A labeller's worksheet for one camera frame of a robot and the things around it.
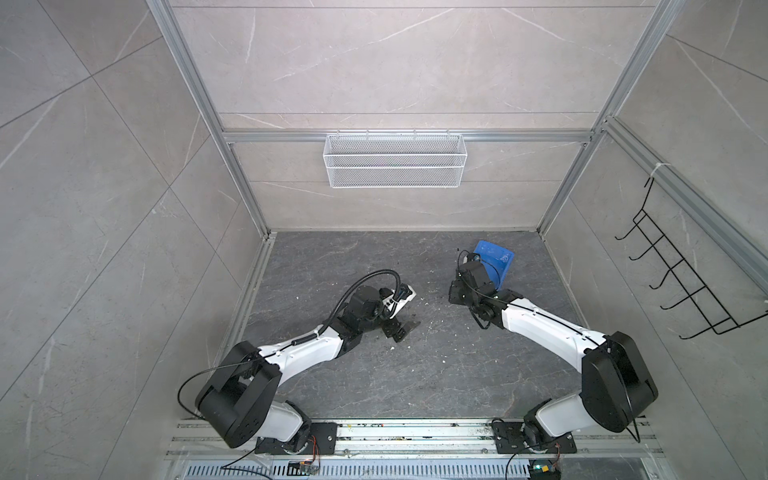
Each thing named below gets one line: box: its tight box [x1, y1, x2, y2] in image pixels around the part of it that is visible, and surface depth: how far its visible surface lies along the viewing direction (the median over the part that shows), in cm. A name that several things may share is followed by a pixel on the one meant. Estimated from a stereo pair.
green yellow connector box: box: [529, 464, 561, 480], surface depth 72 cm
